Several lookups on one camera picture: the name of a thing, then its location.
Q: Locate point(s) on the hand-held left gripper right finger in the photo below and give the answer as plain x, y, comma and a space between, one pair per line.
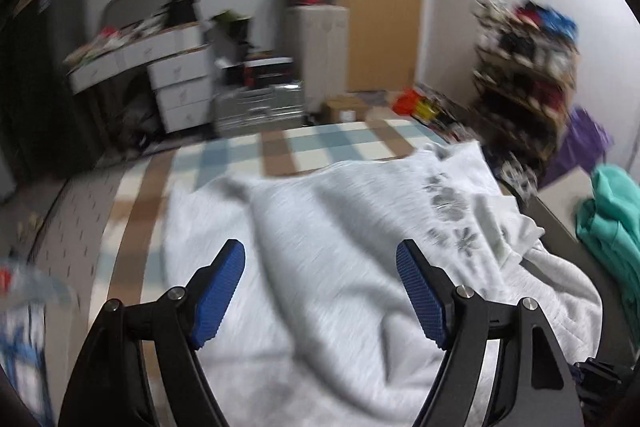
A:
422, 292

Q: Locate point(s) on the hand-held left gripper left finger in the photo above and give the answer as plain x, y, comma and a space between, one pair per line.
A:
220, 292

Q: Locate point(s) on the grey hoodie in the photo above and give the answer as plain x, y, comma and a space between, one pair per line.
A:
325, 257

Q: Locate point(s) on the checked bedsheet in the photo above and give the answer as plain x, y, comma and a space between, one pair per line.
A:
225, 157

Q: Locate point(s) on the dotted rug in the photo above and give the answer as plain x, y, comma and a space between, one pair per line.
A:
75, 227

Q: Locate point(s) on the teal garment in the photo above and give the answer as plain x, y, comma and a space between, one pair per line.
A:
610, 217

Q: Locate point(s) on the pile of small shoes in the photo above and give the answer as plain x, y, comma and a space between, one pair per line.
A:
450, 117

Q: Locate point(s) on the silver suitcase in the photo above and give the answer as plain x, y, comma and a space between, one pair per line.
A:
260, 109

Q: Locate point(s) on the red and white packet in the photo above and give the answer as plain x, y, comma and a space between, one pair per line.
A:
30, 282

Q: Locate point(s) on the red plastic bag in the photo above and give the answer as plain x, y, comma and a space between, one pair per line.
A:
407, 102

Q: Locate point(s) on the black duffel bag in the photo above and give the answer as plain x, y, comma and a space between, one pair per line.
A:
137, 117

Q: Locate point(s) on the small cardboard box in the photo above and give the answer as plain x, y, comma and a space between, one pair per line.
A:
345, 109

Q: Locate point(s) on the white vanity desk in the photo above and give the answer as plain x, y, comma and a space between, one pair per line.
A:
180, 97

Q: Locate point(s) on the blue plaid cloth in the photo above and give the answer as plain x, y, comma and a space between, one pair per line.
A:
20, 357

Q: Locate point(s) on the purple bag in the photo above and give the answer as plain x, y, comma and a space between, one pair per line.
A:
582, 147

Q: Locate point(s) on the small black box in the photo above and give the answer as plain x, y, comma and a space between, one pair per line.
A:
231, 76

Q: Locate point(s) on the black box with red stripes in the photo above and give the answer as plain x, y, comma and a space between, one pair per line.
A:
267, 73

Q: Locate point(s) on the wooden shoe rack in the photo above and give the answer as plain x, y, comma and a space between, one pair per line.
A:
567, 87

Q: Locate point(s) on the white suitcase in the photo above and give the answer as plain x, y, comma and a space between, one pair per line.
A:
317, 57

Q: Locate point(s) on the black wrapped flower bouquet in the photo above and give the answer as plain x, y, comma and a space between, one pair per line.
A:
232, 34

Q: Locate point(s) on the shoe rack with shoes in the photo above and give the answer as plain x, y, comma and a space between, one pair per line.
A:
525, 52

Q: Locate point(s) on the wooden door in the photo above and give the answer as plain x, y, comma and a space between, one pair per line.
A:
380, 32

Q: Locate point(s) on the black wardrobe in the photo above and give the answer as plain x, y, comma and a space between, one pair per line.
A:
50, 82

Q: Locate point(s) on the pile of desk clutter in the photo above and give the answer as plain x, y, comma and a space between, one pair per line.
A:
115, 39

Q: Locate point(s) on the grey arched mirror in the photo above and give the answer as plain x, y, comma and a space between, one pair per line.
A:
130, 7

